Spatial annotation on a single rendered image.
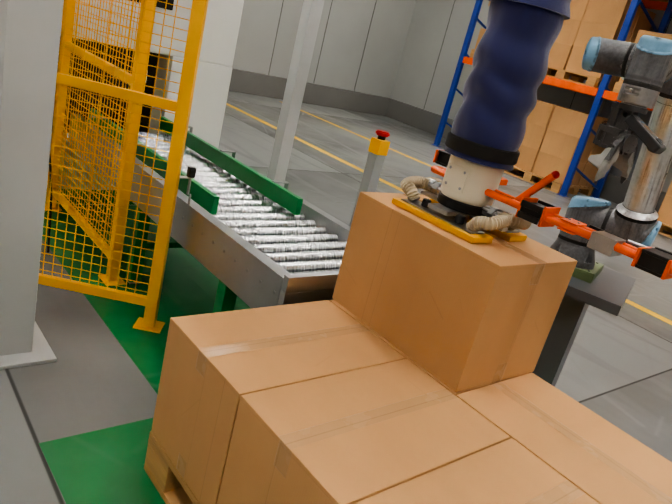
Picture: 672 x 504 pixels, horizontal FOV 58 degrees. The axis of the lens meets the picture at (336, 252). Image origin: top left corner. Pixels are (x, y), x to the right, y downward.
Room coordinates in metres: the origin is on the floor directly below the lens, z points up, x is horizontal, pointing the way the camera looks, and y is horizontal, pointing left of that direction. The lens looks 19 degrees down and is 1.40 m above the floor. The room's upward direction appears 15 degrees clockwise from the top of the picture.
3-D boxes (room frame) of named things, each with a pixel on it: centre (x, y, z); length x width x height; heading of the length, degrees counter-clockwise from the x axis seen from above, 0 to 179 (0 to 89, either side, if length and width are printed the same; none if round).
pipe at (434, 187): (1.92, -0.35, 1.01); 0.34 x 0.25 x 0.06; 45
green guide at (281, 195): (3.46, 0.75, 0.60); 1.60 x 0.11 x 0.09; 44
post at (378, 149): (2.94, -0.07, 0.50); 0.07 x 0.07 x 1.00; 44
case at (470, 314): (1.91, -0.38, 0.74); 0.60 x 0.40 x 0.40; 43
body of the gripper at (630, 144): (1.65, -0.63, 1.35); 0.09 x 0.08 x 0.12; 44
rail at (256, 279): (2.79, 0.94, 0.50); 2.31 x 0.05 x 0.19; 44
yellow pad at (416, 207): (1.85, -0.29, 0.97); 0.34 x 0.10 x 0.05; 45
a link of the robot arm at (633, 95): (1.64, -0.63, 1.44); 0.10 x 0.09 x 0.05; 134
